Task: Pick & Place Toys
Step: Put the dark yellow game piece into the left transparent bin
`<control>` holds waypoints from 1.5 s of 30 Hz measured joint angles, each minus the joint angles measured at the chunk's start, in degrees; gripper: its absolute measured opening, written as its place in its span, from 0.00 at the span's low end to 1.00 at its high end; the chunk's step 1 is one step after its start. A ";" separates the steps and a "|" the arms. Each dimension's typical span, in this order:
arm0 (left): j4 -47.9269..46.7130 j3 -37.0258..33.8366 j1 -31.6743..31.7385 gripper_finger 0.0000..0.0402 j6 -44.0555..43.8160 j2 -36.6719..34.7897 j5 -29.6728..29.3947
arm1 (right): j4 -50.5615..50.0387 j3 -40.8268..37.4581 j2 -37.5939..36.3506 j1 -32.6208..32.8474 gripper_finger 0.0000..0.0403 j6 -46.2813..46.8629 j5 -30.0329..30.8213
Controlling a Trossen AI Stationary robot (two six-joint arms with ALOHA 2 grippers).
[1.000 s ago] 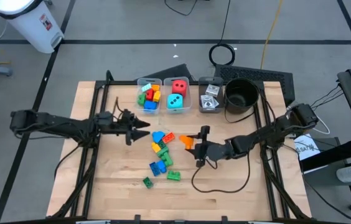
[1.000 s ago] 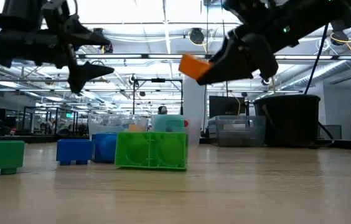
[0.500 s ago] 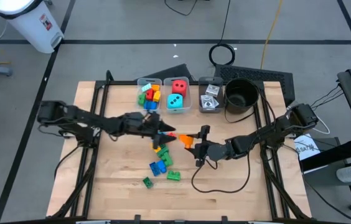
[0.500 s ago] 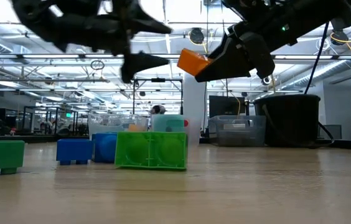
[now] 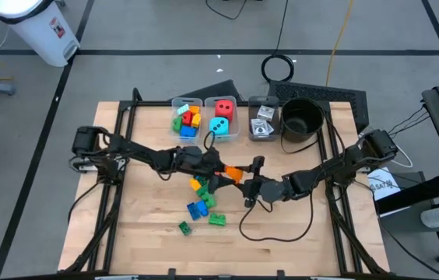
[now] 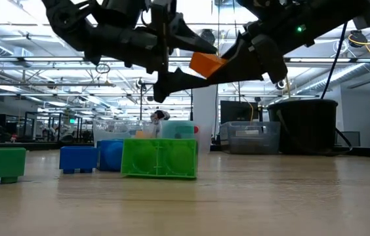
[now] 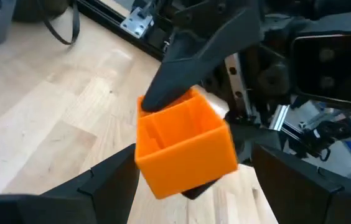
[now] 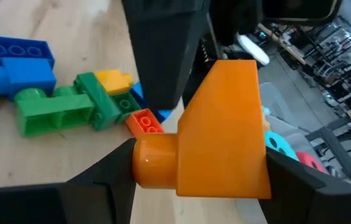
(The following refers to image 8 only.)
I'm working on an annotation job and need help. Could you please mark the black rounded panel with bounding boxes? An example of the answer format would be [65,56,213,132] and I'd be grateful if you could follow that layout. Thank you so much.
[262,0,343,27]

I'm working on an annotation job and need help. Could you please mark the tiny dark green brick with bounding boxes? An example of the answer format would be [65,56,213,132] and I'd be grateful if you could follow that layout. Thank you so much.
[110,91,142,124]

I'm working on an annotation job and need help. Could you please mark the blue rounded toy block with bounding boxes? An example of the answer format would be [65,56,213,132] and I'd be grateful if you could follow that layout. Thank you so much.
[130,81,173,124]

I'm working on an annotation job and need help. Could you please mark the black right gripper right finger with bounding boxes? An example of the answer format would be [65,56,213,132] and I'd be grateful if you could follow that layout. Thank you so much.
[258,147,326,224]

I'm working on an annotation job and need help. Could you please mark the orange sloped toy block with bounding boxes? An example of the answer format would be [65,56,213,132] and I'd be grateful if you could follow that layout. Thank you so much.
[131,59,272,200]

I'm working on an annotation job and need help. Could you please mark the clear plastic container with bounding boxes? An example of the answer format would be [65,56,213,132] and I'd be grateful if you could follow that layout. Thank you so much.
[264,124,332,178]

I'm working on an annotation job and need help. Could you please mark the red foam die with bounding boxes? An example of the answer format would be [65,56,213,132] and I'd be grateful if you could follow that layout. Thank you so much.
[296,151,329,175]

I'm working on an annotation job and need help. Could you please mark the light green two-stud block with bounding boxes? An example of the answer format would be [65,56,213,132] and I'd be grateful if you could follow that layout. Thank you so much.
[14,88,95,138]

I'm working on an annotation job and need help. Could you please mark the teal foam die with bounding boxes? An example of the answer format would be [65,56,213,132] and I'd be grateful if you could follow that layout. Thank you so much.
[264,130,299,161]

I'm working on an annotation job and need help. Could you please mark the red-orange small brick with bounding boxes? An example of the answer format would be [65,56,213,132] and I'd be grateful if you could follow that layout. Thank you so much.
[124,108,166,139]

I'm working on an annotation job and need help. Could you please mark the small yellow toy block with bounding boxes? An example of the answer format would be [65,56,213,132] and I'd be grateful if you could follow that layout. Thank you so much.
[93,68,134,96]

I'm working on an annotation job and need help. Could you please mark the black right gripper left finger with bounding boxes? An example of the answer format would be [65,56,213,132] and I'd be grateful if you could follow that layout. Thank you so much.
[60,138,138,224]

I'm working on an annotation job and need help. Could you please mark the light blue stud block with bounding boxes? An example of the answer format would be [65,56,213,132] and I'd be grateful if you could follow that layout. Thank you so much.
[0,57,57,101]

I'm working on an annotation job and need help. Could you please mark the long dark green brick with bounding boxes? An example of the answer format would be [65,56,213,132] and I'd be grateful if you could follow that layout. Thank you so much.
[73,72,122,131]

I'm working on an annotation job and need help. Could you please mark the white oblong object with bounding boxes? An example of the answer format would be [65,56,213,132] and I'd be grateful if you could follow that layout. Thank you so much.
[236,32,271,66]

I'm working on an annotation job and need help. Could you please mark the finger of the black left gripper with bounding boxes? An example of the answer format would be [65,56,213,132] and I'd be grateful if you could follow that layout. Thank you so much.
[121,0,211,111]
[181,17,223,108]

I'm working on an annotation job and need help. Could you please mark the dark blue flat brick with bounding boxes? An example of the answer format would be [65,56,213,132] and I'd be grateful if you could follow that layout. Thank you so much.
[0,33,55,68]

